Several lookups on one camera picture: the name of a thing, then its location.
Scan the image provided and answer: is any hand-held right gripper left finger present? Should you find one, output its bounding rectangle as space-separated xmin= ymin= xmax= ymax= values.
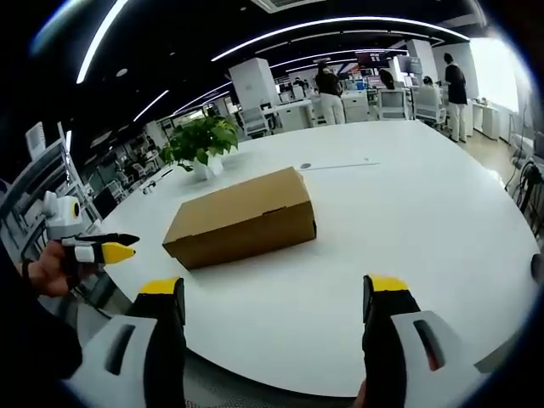
xmin=63 ymin=276 xmax=187 ymax=408

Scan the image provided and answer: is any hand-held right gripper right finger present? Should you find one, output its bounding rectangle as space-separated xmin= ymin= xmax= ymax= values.
xmin=361 ymin=274 xmax=494 ymax=408

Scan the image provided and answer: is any brown cardboard shoe box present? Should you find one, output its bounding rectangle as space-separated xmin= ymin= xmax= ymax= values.
xmin=161 ymin=166 xmax=318 ymax=270

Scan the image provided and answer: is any person's left hand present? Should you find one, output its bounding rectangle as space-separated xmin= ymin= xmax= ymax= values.
xmin=30 ymin=240 xmax=105 ymax=298

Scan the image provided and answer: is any white metal shelf rack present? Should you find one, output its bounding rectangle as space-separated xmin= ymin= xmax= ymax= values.
xmin=0 ymin=122 xmax=103 ymax=264

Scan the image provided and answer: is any green potted plant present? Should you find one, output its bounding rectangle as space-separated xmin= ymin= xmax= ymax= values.
xmin=159 ymin=115 xmax=240 ymax=181

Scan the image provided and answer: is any white office chair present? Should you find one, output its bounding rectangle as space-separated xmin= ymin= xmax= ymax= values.
xmin=377 ymin=88 xmax=410 ymax=122
xmin=240 ymin=105 xmax=273 ymax=139
xmin=414 ymin=86 xmax=447 ymax=128

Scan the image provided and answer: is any white square pillar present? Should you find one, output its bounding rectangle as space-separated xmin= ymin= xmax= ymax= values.
xmin=228 ymin=57 xmax=281 ymax=112

